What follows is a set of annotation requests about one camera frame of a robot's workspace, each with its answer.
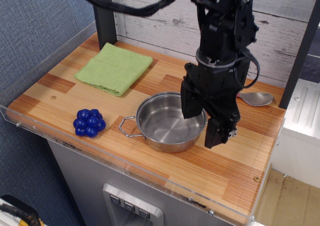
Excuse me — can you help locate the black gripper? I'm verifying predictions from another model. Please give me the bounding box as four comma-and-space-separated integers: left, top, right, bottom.
180, 58, 250, 148

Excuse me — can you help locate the stainless steel pot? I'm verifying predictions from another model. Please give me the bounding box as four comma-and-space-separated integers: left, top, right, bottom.
119, 92, 207, 153

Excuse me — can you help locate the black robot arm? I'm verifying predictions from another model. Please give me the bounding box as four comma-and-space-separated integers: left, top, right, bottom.
180, 0, 258, 148

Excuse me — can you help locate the green cloth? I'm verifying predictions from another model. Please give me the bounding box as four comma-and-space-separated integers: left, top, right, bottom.
74, 43, 153, 97

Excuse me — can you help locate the white toy sink counter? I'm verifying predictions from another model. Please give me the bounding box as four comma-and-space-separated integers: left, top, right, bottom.
271, 79, 320, 187

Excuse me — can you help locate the blue toy grape cluster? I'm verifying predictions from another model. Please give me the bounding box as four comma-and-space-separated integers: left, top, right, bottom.
73, 109, 106, 138

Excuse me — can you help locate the silver dispenser button panel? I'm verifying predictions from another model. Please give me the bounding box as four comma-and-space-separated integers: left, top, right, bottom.
102, 183, 165, 225

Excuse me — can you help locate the grey toy fridge cabinet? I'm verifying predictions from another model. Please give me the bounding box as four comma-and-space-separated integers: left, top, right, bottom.
49, 141, 230, 225

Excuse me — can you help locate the yellow black object corner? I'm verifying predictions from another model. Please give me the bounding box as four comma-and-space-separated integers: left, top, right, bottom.
0, 194, 46, 225

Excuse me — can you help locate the red handled metal spoon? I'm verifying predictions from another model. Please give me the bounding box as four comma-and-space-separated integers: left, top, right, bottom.
237, 92, 274, 107

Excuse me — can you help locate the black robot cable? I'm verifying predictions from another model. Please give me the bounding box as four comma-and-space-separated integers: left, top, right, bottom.
68, 0, 176, 18

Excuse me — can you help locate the dark left frame post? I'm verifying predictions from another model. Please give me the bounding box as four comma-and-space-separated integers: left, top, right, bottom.
93, 0, 117, 50

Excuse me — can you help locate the dark frame post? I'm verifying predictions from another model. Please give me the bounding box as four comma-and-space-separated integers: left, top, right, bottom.
93, 0, 117, 50
279, 0, 320, 109

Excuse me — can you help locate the dark right frame post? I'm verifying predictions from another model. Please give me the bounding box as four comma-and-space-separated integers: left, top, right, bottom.
279, 0, 320, 109

